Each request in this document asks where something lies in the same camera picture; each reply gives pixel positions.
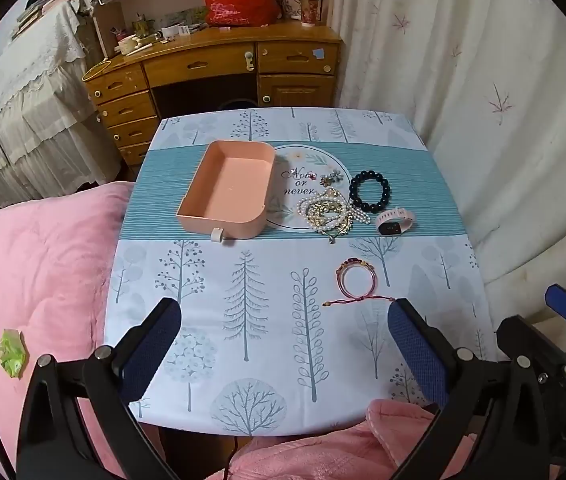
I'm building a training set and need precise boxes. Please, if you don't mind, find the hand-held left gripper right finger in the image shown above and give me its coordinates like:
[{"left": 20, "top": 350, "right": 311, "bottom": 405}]
[{"left": 387, "top": 297, "right": 551, "bottom": 480}]

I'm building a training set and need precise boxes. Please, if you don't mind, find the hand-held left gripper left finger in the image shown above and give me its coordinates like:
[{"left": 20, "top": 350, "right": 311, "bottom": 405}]
[{"left": 16, "top": 296, "right": 184, "bottom": 480}]

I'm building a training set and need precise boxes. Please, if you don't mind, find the pink bangle with red beads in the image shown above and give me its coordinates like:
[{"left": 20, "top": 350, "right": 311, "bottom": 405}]
[{"left": 335, "top": 257, "right": 379, "bottom": 300}]

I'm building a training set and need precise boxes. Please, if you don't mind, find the pink smart watch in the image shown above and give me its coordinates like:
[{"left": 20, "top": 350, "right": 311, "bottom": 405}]
[{"left": 375, "top": 206, "right": 418, "bottom": 236}]

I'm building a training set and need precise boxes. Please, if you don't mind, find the white pearl necklace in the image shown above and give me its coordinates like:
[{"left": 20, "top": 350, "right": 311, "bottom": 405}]
[{"left": 297, "top": 195, "right": 374, "bottom": 235}]

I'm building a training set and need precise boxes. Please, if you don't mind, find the gold spiky necklace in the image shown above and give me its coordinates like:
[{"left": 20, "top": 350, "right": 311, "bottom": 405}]
[{"left": 308, "top": 187, "right": 354, "bottom": 244}]

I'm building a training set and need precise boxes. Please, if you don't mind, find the black bead bracelet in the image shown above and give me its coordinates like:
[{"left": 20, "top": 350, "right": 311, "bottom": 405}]
[{"left": 349, "top": 171, "right": 393, "bottom": 211}]

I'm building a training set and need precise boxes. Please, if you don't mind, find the pink plastic tray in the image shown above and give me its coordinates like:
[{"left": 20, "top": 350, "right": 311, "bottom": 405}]
[{"left": 175, "top": 140, "right": 277, "bottom": 244}]

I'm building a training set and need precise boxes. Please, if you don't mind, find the tree print tablecloth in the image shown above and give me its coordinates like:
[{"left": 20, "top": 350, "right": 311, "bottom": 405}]
[{"left": 103, "top": 106, "right": 501, "bottom": 436}]

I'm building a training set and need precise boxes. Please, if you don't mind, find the pink fleece garment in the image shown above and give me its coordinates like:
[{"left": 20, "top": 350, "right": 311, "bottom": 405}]
[{"left": 230, "top": 399, "right": 476, "bottom": 480}]

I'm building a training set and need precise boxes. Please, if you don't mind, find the green wrapper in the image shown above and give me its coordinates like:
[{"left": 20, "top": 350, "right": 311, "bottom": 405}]
[{"left": 0, "top": 328, "right": 27, "bottom": 378}]

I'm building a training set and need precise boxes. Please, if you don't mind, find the pink blanket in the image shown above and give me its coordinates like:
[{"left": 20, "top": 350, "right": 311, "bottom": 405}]
[{"left": 0, "top": 181, "right": 136, "bottom": 480}]

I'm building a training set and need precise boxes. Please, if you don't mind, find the white leaf print curtain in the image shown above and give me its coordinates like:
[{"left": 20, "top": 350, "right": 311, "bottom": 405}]
[{"left": 325, "top": 0, "right": 566, "bottom": 311}]

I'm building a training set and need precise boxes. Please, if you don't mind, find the cream lace cover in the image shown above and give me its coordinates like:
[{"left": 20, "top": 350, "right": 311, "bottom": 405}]
[{"left": 0, "top": 0, "right": 124, "bottom": 206}]

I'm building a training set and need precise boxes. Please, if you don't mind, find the wooden desk with drawers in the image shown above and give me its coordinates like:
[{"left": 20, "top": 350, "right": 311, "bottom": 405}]
[{"left": 82, "top": 25, "right": 344, "bottom": 166}]

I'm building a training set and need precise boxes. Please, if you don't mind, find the red patterned paper cup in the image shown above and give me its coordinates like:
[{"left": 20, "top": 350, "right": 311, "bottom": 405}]
[{"left": 300, "top": 0, "right": 323, "bottom": 27}]

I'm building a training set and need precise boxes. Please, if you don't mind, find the stack of books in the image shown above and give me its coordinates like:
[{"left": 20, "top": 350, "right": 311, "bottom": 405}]
[{"left": 12, "top": 0, "right": 73, "bottom": 37}]

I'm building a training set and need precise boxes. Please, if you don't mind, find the black cable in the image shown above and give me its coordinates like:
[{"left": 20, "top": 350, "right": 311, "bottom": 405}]
[{"left": 219, "top": 436, "right": 240, "bottom": 480}]

